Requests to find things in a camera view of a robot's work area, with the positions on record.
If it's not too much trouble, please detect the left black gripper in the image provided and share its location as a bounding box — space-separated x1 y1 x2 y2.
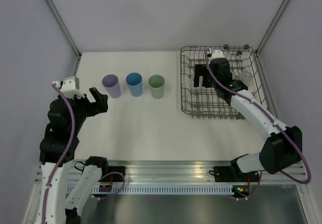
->
69 86 108 132

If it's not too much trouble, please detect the purple plastic cup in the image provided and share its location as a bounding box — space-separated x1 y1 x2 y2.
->
102 74 121 99

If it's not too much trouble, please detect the blue plastic cup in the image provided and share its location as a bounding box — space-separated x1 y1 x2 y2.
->
125 72 143 97

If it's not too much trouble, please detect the green plastic cup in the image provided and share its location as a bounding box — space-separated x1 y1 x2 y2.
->
148 74 165 99

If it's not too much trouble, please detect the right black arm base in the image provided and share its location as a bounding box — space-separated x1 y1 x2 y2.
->
213 166 238 183

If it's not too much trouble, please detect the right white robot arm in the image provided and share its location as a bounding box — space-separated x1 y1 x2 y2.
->
194 57 302 181

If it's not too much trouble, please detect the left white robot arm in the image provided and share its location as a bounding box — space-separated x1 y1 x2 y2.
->
35 85 110 223

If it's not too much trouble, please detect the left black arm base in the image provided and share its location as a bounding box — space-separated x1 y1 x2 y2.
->
99 166 126 183

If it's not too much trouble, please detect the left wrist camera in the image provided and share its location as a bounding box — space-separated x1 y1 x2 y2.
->
52 76 83 99

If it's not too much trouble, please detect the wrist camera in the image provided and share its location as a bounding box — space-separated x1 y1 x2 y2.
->
52 76 83 99
205 48 224 61

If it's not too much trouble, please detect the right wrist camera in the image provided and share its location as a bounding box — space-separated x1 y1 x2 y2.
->
205 48 224 61

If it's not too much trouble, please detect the grey wire dish rack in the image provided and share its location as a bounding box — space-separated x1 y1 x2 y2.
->
180 44 269 119

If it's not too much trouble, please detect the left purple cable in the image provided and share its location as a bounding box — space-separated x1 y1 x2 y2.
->
41 82 76 224

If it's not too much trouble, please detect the purple cable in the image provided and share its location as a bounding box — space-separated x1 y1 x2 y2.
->
205 48 312 184
41 82 76 224

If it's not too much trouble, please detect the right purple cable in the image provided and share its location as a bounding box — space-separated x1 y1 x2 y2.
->
205 48 312 184

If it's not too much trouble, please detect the right aluminium frame post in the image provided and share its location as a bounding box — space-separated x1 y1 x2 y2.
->
254 0 302 56

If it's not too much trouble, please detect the aluminium frame post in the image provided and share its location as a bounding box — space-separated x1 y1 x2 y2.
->
35 0 83 58
254 0 302 56

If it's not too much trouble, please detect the aluminium mounting rail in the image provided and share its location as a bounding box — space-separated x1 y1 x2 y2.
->
35 160 282 184

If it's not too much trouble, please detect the white slotted cable duct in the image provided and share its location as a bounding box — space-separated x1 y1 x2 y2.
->
67 184 233 195

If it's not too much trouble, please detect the left aluminium frame post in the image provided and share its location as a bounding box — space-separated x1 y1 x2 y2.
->
35 0 83 58

